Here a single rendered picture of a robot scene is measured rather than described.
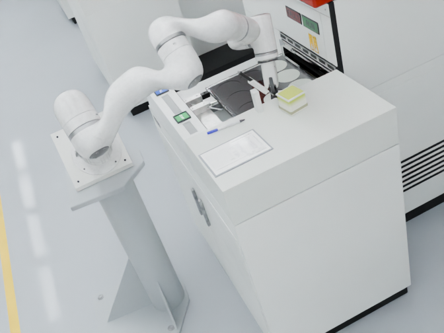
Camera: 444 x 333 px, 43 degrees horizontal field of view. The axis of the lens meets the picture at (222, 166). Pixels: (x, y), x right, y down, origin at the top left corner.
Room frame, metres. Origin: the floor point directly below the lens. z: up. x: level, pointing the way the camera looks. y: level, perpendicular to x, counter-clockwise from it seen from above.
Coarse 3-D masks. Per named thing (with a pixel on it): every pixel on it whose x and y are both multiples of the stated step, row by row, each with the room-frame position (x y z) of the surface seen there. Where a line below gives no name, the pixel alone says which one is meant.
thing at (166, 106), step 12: (156, 96) 2.05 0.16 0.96; (168, 96) 2.02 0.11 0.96; (156, 108) 2.04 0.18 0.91; (168, 108) 1.92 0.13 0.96; (180, 108) 1.89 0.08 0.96; (168, 120) 1.84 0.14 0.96; (192, 120) 1.78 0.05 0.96; (168, 132) 1.95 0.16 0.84; (180, 132) 1.73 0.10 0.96; (192, 132) 1.71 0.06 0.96; (180, 144) 1.77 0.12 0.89
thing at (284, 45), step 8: (280, 40) 2.22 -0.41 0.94; (288, 48) 2.15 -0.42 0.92; (296, 48) 2.10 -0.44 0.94; (288, 56) 2.19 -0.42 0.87; (304, 56) 2.02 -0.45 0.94; (296, 64) 2.11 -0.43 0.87; (312, 64) 1.96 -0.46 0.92; (320, 64) 1.91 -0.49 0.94; (312, 72) 1.99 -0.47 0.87; (328, 72) 1.84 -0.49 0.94
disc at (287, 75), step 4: (280, 72) 2.03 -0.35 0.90; (284, 72) 2.02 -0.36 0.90; (288, 72) 2.01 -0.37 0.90; (292, 72) 2.00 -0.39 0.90; (296, 72) 1.99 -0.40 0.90; (280, 76) 2.00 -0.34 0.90; (284, 76) 1.99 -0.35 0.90; (288, 76) 1.98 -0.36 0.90; (292, 76) 1.97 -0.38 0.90; (296, 76) 1.96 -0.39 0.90; (280, 80) 1.97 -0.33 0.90; (284, 80) 1.96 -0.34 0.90; (288, 80) 1.95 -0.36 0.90; (292, 80) 1.94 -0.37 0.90
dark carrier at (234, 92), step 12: (288, 60) 2.10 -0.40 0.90; (252, 72) 2.10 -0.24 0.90; (300, 72) 1.97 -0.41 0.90; (228, 84) 2.07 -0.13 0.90; (240, 84) 2.04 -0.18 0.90; (288, 84) 1.92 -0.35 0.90; (228, 96) 1.97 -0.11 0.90; (240, 96) 1.94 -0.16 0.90; (264, 96) 1.88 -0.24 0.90; (240, 108) 1.85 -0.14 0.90
